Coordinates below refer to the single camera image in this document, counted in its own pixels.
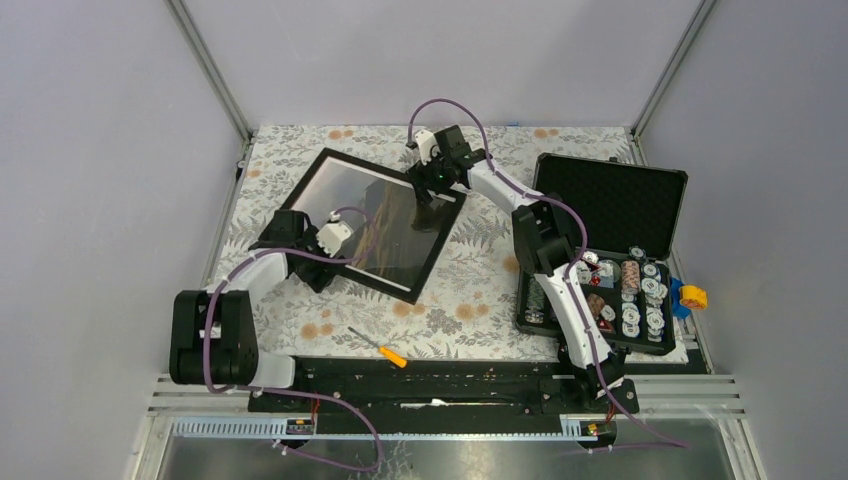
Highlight black picture frame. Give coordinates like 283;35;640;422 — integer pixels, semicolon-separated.
278;148;466;303

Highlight orange handled screwdriver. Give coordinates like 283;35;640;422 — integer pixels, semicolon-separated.
347;326;408;369

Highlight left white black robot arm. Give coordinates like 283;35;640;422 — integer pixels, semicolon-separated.
169;209;353;411

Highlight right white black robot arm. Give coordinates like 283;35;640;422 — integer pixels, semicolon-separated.
405;125;623;412

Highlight floral table mat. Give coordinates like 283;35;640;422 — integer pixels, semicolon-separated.
190;125;690;364

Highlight black poker chip case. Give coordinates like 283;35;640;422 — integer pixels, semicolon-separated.
515;153;688;356

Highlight yellow blue tape dispenser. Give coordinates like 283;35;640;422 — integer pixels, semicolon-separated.
669;277;708;319

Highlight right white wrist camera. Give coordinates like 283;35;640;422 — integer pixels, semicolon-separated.
406;129;441;165

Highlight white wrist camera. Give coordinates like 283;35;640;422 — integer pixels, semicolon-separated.
406;129;441;165
316;210;353;258

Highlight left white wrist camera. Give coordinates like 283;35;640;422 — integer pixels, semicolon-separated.
316;210;353;258

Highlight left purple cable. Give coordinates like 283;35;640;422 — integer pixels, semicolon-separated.
202;205;386;474

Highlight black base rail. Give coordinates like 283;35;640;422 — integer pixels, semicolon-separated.
247;357;640;435

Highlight grey slotted cable duct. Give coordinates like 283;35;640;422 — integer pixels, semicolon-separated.
170;414;605;441

